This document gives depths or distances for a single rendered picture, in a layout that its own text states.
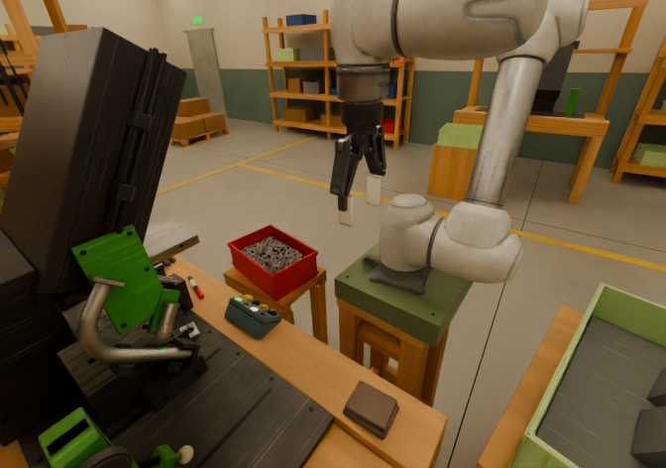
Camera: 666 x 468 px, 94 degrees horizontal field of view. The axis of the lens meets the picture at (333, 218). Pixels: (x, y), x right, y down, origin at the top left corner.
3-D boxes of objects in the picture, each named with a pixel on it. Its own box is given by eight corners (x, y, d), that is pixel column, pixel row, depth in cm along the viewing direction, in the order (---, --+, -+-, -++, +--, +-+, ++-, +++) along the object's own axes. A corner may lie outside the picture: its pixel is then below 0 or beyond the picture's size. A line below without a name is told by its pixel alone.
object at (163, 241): (171, 228, 101) (168, 219, 100) (200, 243, 93) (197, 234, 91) (14, 296, 74) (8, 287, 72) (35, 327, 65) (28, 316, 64)
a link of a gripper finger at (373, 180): (367, 174, 66) (369, 173, 67) (366, 203, 70) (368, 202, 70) (379, 176, 65) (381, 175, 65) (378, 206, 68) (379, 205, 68)
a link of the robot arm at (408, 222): (391, 241, 113) (395, 183, 103) (441, 256, 103) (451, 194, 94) (369, 262, 101) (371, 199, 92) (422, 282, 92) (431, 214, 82)
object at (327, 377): (138, 251, 153) (127, 224, 146) (439, 452, 74) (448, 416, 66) (106, 266, 143) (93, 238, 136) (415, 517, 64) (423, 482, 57)
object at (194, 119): (203, 131, 735) (195, 97, 699) (229, 133, 702) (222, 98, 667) (158, 143, 641) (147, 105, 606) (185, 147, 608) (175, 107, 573)
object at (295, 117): (395, 151, 552) (406, 0, 447) (273, 132, 706) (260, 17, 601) (407, 143, 591) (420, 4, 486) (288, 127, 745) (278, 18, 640)
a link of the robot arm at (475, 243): (438, 264, 101) (513, 289, 89) (422, 272, 88) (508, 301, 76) (502, 10, 90) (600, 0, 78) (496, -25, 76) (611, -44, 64)
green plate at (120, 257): (157, 297, 80) (120, 223, 73) (172, 304, 74) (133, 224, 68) (108, 326, 71) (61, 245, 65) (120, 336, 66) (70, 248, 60)
